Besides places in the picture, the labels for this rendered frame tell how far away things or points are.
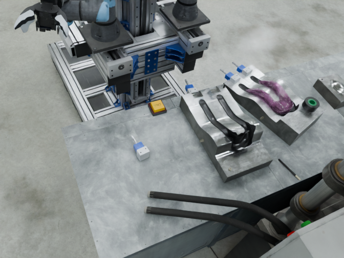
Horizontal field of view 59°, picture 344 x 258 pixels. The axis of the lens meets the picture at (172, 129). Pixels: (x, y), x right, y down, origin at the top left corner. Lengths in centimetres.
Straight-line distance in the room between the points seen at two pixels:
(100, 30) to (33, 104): 136
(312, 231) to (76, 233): 171
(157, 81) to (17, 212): 144
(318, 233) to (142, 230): 79
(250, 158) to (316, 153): 40
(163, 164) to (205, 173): 20
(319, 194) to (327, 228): 44
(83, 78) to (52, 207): 107
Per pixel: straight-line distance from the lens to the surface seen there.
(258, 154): 153
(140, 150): 143
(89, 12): 130
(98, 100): 248
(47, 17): 112
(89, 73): 270
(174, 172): 144
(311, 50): 386
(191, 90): 169
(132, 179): 141
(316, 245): 71
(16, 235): 229
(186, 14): 183
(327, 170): 107
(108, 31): 164
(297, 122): 167
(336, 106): 201
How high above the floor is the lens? 207
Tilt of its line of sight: 53 degrees down
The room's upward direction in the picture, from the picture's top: 10 degrees clockwise
